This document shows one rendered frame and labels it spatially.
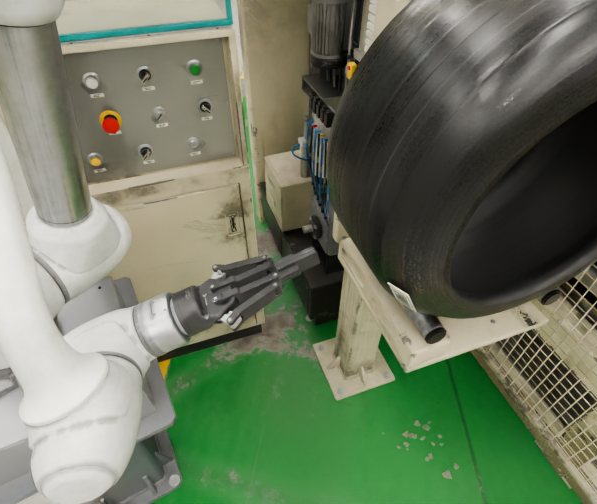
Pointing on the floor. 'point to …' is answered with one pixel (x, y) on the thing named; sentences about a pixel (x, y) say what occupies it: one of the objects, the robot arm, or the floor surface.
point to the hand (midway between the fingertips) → (297, 263)
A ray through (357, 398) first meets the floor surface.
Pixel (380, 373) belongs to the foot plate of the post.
